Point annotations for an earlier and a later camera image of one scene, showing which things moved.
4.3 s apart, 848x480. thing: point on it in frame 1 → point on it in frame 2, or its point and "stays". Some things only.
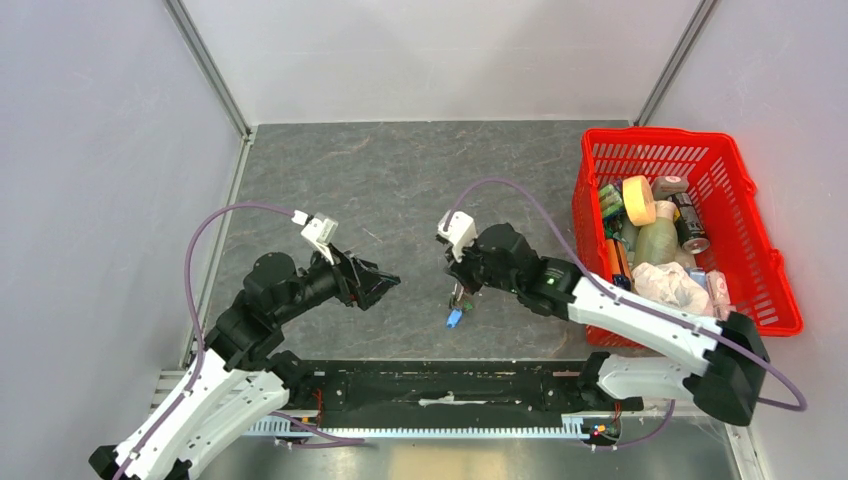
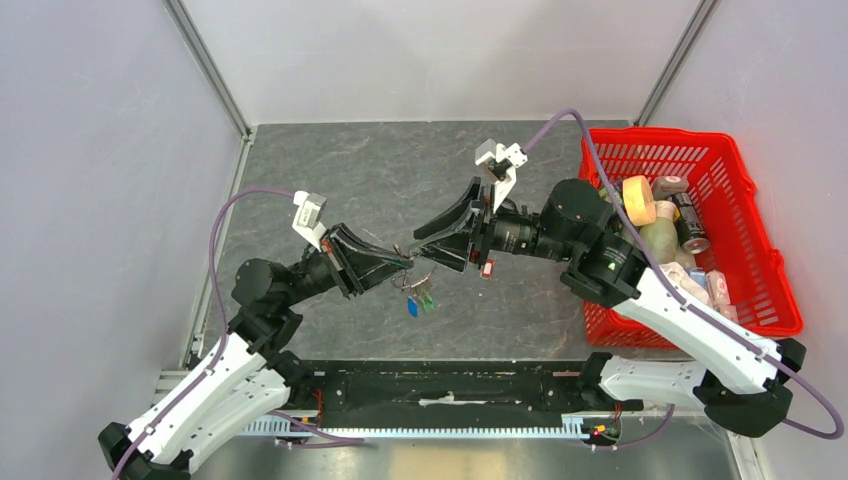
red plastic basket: x=739 y=244 stays
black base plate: x=415 y=399 stays
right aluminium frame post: x=676 y=62 stays
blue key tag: x=454 y=318 → x=412 y=307
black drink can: x=689 y=227 stays
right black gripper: x=460 y=270 → x=453 y=249
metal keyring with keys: x=460 y=298 → x=401 y=280
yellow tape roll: x=639 y=200 stays
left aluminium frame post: x=208 y=65 stays
